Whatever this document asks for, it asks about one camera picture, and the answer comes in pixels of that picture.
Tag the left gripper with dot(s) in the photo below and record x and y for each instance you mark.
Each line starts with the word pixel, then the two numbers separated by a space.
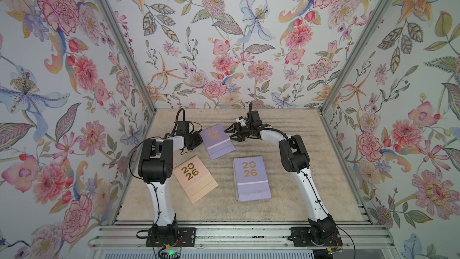
pixel 199 140

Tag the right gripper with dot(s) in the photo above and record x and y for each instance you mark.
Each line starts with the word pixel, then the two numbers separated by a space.
pixel 235 125

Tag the purple calendar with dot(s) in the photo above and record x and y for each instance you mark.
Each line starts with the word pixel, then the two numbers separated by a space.
pixel 251 181
pixel 216 141

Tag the peach desk calendar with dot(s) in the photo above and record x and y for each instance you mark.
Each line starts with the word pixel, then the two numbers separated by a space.
pixel 195 179

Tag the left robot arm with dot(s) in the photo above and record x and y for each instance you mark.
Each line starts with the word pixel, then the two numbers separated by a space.
pixel 155 169

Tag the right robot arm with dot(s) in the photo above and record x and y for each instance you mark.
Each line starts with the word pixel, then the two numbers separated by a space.
pixel 295 160

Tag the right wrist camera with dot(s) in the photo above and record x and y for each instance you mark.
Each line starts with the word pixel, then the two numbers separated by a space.
pixel 242 121

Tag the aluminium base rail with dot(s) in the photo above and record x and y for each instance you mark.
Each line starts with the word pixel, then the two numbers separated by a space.
pixel 359 235

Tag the left corner aluminium post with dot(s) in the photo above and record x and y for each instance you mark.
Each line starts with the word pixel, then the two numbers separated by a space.
pixel 127 54

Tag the corner aluminium post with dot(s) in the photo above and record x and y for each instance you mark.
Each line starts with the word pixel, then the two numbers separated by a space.
pixel 127 54
pixel 361 43

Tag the right corner aluminium post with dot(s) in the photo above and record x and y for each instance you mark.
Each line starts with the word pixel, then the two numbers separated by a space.
pixel 361 43

